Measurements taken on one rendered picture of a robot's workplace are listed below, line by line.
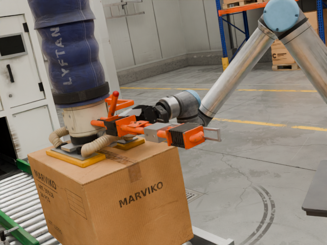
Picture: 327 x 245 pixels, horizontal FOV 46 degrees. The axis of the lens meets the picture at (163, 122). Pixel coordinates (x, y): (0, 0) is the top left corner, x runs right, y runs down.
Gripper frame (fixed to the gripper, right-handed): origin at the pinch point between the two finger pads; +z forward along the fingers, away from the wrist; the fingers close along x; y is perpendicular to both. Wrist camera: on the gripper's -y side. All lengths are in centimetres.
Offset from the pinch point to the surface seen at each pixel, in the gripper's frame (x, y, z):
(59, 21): 39.7, 17.7, 6.8
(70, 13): 41.6, 16.5, 2.4
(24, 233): -57, 78, 25
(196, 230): -62, 10, -32
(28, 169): -61, 195, -20
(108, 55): 10, 271, -162
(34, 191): -66, 155, -8
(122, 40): 7, 876, -586
